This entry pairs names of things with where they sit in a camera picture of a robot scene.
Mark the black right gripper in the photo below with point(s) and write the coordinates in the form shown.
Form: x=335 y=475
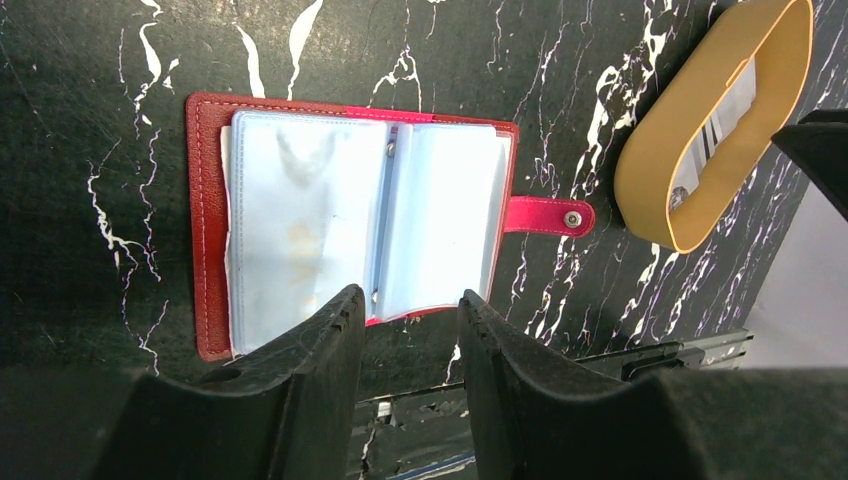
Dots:
x=817 y=144

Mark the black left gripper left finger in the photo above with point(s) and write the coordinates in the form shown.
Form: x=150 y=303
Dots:
x=283 y=411

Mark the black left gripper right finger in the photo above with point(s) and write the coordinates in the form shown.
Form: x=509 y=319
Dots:
x=535 y=414

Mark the red leather card holder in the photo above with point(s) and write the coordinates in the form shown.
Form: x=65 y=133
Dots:
x=291 y=201

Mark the orange oval tray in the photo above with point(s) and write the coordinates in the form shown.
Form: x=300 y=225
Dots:
x=778 y=35

